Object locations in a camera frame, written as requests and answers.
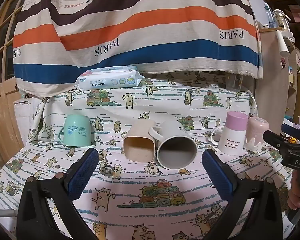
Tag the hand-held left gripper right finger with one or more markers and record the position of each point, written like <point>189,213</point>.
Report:
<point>218,177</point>

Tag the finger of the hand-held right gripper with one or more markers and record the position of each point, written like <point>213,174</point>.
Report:
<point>273,138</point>
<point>288,130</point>

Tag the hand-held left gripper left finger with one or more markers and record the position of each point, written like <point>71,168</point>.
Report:
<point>83,173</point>

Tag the beige square cup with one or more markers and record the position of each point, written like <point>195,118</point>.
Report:
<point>137,150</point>

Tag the grey mug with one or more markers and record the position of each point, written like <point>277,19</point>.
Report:
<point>176,135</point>

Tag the pink cup with white drip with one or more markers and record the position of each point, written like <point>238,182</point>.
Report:
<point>257,130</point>

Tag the green cup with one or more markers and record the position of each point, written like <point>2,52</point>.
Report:
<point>76,131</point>

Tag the person's right hand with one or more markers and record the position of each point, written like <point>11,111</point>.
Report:
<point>294,192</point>

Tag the white mug with pink base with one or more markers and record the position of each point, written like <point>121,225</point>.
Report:
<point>232,137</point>

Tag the wooden cabinet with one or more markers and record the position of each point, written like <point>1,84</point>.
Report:
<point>272,80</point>

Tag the white roll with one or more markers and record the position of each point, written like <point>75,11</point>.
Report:
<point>282,43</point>

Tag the cat print cloth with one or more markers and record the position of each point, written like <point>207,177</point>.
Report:
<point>145,105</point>

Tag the pack of baby wipes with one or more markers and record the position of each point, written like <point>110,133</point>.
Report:
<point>110,81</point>

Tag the wooden door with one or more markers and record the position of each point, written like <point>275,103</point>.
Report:
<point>2,100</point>

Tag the clear bottle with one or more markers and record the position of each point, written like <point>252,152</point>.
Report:
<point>281,18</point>

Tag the blue bottle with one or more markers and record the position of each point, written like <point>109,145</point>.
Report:
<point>268,15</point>

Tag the striped blanket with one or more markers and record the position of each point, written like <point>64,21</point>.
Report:
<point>140,30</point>

